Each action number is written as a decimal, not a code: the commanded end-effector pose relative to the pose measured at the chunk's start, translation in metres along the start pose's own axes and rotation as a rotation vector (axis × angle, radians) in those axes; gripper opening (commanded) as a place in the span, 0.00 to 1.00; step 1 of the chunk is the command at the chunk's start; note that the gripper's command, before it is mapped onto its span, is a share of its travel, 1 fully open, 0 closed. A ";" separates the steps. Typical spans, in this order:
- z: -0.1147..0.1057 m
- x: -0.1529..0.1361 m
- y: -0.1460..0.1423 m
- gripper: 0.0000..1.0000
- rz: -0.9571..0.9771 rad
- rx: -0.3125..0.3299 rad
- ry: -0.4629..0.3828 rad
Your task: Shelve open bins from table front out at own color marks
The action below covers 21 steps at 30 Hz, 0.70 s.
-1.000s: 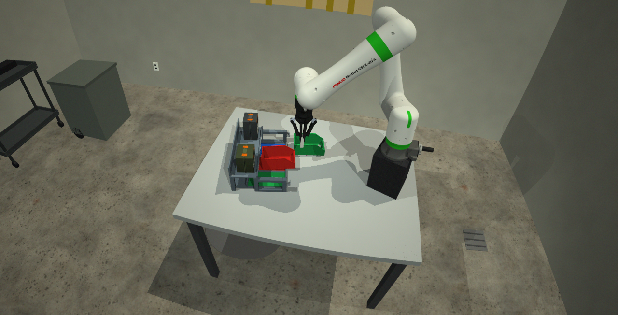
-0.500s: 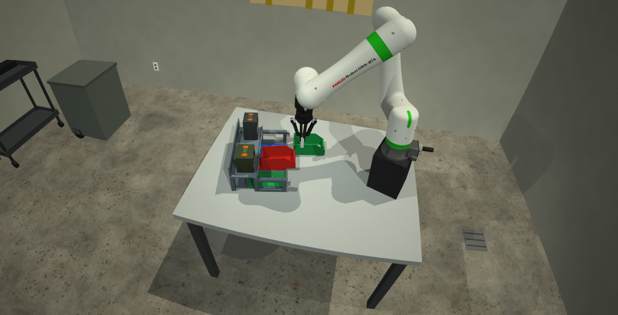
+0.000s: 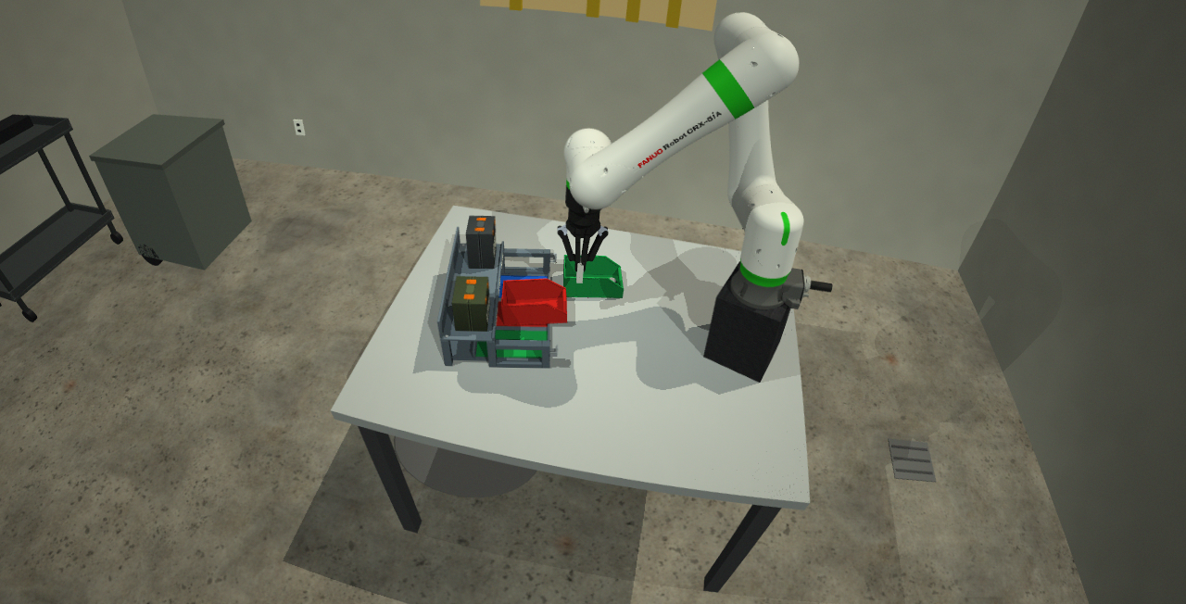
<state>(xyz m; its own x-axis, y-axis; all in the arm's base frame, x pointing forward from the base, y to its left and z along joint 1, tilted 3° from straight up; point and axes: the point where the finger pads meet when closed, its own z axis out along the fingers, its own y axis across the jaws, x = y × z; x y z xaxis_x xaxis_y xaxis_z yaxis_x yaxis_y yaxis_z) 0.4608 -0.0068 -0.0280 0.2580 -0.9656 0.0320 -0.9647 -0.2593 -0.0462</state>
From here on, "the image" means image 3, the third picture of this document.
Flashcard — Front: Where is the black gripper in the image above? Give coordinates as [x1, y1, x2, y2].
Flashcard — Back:
[557, 209, 608, 282]

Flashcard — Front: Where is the red bin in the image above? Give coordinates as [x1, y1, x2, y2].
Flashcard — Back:
[500, 278, 567, 325]

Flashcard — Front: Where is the green bin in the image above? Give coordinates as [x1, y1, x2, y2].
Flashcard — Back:
[563, 255, 624, 298]

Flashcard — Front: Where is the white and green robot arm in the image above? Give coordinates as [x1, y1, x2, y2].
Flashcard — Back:
[565, 12, 833, 309]

